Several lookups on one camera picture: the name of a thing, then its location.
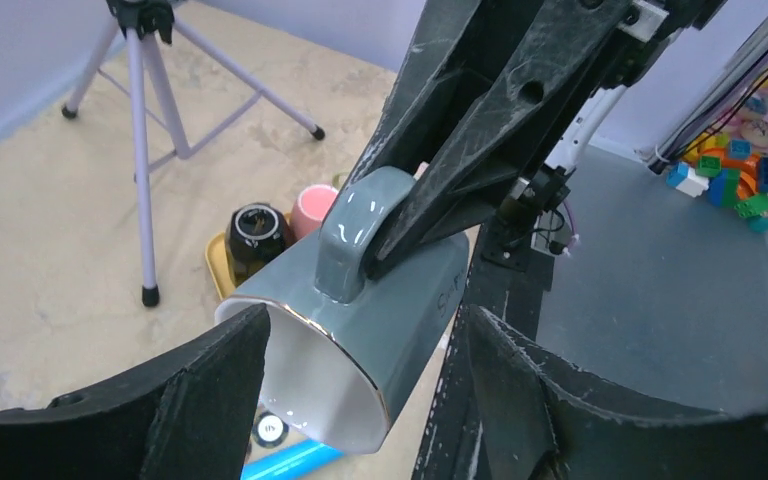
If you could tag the lilac tripod stand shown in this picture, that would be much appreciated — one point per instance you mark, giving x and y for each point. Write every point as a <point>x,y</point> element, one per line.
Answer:
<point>145,25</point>

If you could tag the yellow plastic tray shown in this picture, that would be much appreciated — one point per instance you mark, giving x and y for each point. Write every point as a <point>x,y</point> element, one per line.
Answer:
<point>215,257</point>

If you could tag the round brown white token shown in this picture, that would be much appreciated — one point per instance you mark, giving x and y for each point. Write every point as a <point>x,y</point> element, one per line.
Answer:
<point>269,431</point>

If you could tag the pile of toy bricks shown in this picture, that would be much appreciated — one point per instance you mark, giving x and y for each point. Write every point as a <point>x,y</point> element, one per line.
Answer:
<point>730,173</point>

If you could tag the grey ceramic mug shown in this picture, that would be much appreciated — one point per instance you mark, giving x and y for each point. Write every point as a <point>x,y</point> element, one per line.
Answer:
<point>345,351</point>

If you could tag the blue toy microphone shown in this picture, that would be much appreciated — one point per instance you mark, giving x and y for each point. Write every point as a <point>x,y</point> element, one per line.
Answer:
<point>291,462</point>

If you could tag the black ceramic mug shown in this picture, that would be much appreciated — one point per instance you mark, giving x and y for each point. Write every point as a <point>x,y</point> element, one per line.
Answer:
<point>256,234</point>

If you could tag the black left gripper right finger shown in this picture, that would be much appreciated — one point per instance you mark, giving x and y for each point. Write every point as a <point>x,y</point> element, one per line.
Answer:
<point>546,418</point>

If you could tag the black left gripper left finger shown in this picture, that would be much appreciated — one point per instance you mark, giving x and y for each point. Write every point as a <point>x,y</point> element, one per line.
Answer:
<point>185,414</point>

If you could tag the black table edge rail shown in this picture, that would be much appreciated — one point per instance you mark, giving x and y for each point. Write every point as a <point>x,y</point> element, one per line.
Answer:
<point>475,428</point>

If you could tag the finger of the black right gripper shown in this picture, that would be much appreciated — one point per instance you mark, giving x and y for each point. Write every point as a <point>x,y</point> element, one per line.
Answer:
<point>458,51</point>
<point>570,50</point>

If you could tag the pink ceramic mug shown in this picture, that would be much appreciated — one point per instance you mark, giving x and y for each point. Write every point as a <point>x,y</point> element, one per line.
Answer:
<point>310,209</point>

